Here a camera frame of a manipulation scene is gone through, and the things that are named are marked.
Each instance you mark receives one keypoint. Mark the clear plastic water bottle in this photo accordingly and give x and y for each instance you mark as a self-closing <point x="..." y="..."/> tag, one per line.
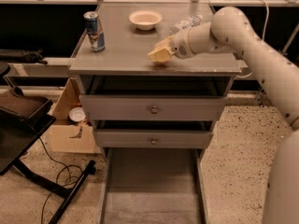
<point x="188" y="22"/>

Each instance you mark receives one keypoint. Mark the black stand with tray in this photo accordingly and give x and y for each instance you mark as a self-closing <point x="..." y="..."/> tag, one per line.
<point x="23" y="119"/>

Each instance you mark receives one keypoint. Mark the white cup in box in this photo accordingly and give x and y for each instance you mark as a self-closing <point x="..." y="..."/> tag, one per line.
<point x="77" y="114"/>

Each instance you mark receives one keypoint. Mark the white bowl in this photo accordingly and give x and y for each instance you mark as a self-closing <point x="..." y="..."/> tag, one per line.
<point x="145" y="20"/>

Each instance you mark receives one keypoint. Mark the grey middle drawer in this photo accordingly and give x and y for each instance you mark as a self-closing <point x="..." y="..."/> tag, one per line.
<point x="154" y="134"/>

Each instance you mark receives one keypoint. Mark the cardboard box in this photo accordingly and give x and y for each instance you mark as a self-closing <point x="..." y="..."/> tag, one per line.
<point x="65" y="134"/>

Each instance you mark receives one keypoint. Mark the grey bottom drawer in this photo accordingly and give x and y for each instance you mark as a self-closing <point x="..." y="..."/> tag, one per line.
<point x="153" y="186"/>

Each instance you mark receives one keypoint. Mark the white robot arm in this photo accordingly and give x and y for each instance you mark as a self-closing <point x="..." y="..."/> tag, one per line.
<point x="230" y="30"/>

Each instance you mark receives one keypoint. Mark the grey top drawer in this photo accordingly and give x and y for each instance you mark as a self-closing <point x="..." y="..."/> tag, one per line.
<point x="155" y="98"/>

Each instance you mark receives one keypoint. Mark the grey drawer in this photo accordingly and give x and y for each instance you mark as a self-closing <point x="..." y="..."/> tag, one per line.
<point x="154" y="134"/>
<point x="153" y="186"/>
<point x="155" y="98"/>

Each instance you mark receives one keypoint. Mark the blue silver drink can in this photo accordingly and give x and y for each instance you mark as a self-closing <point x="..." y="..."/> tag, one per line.
<point x="94" y="31"/>

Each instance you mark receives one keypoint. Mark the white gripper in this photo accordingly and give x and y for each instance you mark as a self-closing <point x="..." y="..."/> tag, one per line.
<point x="179" y="46"/>

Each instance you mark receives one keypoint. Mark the grey drawer cabinet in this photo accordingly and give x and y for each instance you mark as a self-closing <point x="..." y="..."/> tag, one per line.
<point x="127" y="48"/>

